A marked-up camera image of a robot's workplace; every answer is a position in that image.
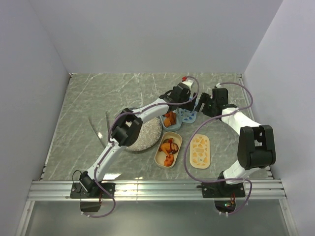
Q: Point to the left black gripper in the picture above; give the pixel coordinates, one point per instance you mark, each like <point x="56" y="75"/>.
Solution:
<point x="189" y="105"/>

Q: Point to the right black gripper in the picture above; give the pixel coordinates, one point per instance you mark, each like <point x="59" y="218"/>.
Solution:
<point x="204" y="98"/>

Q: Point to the blue patterned lid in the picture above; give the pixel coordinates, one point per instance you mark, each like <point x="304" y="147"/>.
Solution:
<point x="188" y="116"/>

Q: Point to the red-brown meat slab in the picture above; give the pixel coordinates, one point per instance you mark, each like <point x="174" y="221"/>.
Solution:
<point x="173" y="118"/>

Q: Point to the blue lunch box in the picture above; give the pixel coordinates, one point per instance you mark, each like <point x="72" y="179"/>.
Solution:
<point x="172" y="128"/>

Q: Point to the orange fried cutlet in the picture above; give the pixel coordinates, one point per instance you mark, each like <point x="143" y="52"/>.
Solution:
<point x="167" y="122"/>

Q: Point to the spotted orange food piece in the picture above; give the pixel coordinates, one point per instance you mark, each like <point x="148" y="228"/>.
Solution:
<point x="169" y="160"/>

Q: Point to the beige lunch box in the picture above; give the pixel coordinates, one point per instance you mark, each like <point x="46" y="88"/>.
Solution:
<point x="160" y="156"/>

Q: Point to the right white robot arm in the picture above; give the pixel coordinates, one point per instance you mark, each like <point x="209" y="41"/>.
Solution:
<point x="256" y="146"/>

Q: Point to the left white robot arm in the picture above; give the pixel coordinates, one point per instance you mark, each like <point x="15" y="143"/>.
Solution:
<point x="126" y="128"/>

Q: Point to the speckled round plate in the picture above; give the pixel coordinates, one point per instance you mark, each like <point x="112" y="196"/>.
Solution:
<point x="149" y="134"/>

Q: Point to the beige patterned lid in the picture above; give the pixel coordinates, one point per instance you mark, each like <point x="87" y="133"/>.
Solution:
<point x="199" y="152"/>

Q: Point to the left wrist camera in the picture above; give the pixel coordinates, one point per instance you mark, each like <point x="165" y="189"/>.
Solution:
<point x="187" y="81"/>

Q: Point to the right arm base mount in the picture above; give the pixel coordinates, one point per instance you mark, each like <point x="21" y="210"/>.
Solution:
<point x="225" y="195"/>

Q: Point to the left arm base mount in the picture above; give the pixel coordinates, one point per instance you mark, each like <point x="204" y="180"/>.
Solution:
<point x="90" y="193"/>

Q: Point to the aluminium frame rail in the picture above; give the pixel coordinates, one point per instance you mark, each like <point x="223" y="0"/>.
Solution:
<point x="155" y="190"/>

